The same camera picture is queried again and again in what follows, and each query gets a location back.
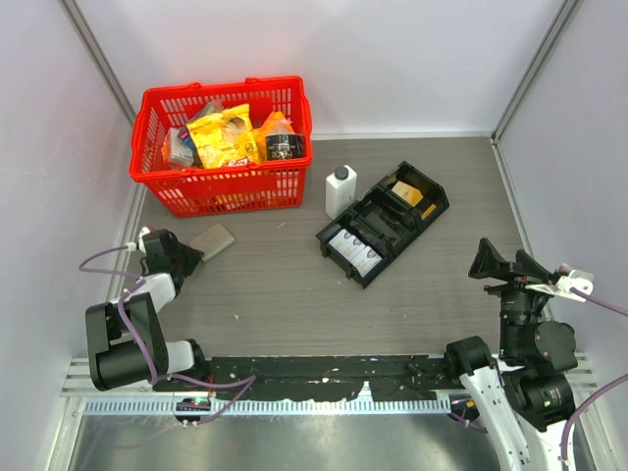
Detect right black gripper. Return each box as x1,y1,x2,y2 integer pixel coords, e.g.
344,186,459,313
468,236,559,357

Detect grey leather card holder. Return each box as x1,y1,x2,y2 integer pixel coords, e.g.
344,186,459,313
189,224,236,262

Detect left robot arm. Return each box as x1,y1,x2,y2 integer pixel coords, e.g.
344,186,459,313
85,228,210,391

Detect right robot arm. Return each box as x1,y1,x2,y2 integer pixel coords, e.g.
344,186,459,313
443,237,594,470

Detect white card boxes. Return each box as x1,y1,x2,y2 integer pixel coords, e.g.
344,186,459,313
329,230,382,278

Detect grey green snack packet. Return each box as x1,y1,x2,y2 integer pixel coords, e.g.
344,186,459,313
161,128,195,169

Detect red plastic shopping basket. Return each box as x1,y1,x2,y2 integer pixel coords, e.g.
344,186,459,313
130,76,313,218

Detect yellow chips bag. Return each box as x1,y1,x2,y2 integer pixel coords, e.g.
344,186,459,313
186,103,262,169

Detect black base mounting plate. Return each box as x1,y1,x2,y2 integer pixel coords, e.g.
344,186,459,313
151,353,497,401

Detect black compartment organizer tray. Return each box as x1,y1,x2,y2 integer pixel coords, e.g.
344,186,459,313
316,161,449,288

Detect black labelled jar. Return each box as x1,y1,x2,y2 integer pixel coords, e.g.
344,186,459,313
265,133,306,161

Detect orange snack bag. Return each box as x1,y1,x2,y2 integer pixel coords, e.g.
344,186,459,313
253,111,294,161

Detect white bottle grey cap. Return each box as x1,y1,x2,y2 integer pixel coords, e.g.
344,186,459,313
325,165,357,219

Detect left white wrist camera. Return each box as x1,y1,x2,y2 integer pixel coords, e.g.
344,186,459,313
126,226,154,254

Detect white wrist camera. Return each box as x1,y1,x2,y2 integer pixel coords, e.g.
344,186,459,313
526,264,595,302
126,226,154,254

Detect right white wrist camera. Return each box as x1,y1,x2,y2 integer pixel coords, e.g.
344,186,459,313
526,264,595,302

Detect white slotted cable duct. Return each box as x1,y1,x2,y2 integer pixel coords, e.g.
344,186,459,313
83,396,450,416

